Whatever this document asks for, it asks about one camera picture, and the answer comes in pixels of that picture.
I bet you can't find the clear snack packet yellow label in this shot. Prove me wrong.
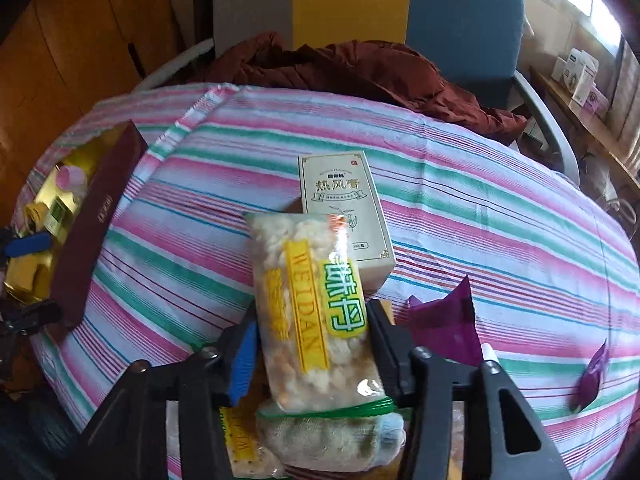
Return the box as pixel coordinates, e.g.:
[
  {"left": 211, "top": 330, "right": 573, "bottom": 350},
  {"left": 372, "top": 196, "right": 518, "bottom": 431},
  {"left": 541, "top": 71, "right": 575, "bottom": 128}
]
[
  {"left": 220, "top": 405, "right": 286, "bottom": 480},
  {"left": 243, "top": 211, "right": 396, "bottom": 413}
]

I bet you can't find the light curtain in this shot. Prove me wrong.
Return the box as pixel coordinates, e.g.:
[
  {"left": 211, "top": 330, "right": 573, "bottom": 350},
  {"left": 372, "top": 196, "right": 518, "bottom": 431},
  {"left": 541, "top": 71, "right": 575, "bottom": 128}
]
[{"left": 607, "top": 35, "right": 640, "bottom": 146}]

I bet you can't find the striped bed sheet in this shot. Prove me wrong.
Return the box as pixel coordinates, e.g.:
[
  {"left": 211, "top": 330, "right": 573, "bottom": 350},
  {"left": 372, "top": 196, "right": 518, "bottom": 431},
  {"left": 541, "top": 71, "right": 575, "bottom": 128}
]
[{"left": 20, "top": 82, "right": 640, "bottom": 480}]

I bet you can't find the maroon gift box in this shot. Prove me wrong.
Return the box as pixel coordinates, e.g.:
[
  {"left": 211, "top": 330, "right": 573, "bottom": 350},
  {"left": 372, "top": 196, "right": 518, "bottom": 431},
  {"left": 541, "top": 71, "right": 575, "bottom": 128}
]
[{"left": 5, "top": 120, "right": 150, "bottom": 343}]

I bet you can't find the maroon jacket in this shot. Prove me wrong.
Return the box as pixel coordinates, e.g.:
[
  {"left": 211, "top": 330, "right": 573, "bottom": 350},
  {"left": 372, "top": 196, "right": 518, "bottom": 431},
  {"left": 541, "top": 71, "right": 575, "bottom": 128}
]
[{"left": 192, "top": 31, "right": 528, "bottom": 148}]

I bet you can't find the small green box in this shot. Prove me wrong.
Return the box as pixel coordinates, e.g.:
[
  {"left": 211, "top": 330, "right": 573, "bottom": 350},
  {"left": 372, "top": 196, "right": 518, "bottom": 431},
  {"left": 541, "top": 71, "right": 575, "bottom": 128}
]
[{"left": 42, "top": 195, "right": 68, "bottom": 233}]

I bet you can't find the wooden cabinet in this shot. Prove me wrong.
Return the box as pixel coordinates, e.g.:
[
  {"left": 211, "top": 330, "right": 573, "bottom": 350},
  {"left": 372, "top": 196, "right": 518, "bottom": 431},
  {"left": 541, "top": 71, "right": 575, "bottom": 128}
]
[{"left": 0, "top": 0, "right": 196, "bottom": 241}]

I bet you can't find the grey yellow blue chair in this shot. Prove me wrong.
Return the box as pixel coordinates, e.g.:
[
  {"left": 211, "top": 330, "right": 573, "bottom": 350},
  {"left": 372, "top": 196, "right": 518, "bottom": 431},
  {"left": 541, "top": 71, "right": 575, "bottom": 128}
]
[{"left": 135, "top": 0, "right": 581, "bottom": 186}]

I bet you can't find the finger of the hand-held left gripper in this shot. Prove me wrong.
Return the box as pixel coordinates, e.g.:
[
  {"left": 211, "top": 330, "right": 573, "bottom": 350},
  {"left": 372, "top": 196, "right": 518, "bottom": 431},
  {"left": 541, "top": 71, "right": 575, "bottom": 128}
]
[{"left": 0, "top": 227, "right": 52, "bottom": 266}]

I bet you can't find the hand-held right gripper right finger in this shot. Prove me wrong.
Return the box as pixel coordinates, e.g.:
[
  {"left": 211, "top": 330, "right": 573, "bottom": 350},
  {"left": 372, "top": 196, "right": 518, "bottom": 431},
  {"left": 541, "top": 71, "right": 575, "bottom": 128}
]
[{"left": 366, "top": 300, "right": 573, "bottom": 480}]

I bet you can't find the wooden side desk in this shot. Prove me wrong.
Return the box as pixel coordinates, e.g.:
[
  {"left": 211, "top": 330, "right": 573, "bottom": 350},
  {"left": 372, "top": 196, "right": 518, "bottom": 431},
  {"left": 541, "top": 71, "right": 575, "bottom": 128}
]
[{"left": 530, "top": 67, "right": 640, "bottom": 196}]

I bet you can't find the pink carton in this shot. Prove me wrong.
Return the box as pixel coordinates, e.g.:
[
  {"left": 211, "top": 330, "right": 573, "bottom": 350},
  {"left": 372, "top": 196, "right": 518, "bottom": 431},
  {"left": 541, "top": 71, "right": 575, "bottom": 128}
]
[{"left": 582, "top": 85, "right": 611, "bottom": 118}]

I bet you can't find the large purple foil packet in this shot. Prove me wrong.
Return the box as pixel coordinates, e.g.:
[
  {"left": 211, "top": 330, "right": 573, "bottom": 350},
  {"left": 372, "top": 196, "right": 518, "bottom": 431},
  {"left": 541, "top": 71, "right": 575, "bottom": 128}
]
[{"left": 404, "top": 275, "right": 483, "bottom": 367}]

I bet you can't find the pink bottle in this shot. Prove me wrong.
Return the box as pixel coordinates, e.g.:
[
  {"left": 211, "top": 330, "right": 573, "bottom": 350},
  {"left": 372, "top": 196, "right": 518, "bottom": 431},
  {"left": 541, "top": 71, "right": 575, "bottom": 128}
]
[{"left": 56, "top": 164, "right": 88, "bottom": 196}]

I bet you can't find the large white carton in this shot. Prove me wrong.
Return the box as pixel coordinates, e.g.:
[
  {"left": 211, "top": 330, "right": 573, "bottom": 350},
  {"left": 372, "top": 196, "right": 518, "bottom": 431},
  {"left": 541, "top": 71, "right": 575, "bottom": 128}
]
[{"left": 567, "top": 49, "right": 600, "bottom": 106}]

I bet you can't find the cream medicine box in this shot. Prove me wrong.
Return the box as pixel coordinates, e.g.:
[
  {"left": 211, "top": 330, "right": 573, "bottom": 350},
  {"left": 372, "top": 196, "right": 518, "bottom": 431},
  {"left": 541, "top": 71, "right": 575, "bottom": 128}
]
[{"left": 298, "top": 151, "right": 397, "bottom": 292}]

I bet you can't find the small purple foil packet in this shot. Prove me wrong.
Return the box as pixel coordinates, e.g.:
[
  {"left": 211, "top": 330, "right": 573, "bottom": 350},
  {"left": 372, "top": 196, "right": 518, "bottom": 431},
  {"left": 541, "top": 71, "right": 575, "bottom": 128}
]
[{"left": 570, "top": 339, "right": 611, "bottom": 413}]

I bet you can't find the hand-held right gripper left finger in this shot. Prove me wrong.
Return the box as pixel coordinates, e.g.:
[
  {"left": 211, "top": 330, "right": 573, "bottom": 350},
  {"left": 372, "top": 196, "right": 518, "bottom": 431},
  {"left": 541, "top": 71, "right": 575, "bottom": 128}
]
[{"left": 75, "top": 310, "right": 261, "bottom": 480}]

